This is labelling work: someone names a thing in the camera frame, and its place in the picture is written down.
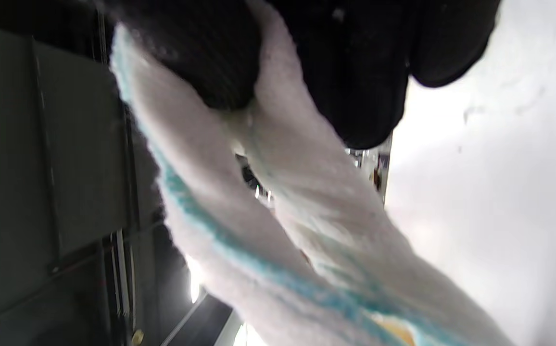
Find person's right hand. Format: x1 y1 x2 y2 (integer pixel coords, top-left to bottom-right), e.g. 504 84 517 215
98 0 502 149

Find ceiling light tubes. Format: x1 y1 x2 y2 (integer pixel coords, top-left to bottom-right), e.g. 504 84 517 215
184 252 259 346

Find blue-trimmed white dish cloth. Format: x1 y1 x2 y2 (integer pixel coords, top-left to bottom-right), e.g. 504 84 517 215
109 0 517 346

